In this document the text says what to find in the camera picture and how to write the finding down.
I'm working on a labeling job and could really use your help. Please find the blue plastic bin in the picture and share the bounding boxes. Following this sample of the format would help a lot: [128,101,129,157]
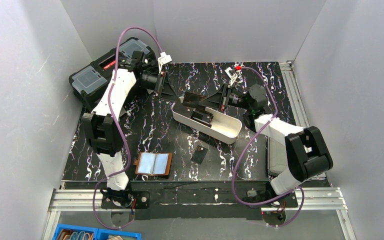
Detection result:
[50,224,142,240]

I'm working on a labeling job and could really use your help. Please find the black card stack near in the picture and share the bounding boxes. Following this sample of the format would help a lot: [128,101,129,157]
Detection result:
[191,110,214,127]

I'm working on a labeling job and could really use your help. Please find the black VIP card on mat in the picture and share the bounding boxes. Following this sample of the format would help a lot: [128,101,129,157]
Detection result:
[190,145,208,165]

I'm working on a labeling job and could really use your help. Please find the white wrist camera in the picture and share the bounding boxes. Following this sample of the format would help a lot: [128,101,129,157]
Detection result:
[224,65,242,88]
[157,51,172,69]

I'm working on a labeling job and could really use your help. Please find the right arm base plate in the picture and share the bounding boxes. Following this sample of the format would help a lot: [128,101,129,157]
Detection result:
[247,188,299,210]

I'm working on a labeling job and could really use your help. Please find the brown leather card holder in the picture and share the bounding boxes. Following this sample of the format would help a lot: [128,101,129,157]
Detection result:
[133,152,173,176]

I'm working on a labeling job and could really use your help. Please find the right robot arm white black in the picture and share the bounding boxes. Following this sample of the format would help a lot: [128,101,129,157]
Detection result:
[198,84,333,200]

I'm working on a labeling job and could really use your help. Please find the aluminium frame rail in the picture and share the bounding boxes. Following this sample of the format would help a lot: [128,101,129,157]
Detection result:
[42,61,357,240]

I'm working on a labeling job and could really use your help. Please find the white oblong tray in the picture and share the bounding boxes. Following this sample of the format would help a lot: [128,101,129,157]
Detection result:
[171,102,243,144]

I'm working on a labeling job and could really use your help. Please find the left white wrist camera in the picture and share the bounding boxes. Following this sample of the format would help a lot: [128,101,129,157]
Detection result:
[157,51,172,69]

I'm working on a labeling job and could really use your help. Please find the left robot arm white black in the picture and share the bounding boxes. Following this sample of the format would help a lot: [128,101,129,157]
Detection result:
[82,49,179,191]

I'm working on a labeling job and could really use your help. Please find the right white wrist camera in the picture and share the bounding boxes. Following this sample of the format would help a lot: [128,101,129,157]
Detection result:
[224,65,242,88]

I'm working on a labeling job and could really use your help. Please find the black vip card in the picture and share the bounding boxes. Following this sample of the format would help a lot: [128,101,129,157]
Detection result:
[190,145,208,165]
[182,91,207,108]

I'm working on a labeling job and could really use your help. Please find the black toolbox clear lids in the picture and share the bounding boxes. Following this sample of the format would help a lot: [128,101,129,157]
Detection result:
[68,37,156,112]

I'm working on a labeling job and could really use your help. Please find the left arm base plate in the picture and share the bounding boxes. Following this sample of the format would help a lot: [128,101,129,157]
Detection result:
[101,191,151,210]

